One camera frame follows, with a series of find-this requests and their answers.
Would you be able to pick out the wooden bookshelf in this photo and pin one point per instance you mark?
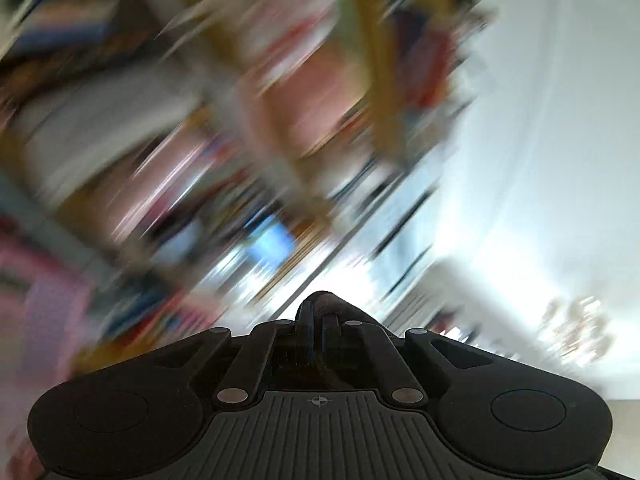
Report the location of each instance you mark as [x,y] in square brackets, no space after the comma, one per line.
[350,85]

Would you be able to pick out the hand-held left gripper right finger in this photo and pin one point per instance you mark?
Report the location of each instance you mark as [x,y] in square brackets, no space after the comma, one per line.
[334,332]

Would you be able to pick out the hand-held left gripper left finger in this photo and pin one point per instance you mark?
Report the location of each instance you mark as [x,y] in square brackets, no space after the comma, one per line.
[306,332]

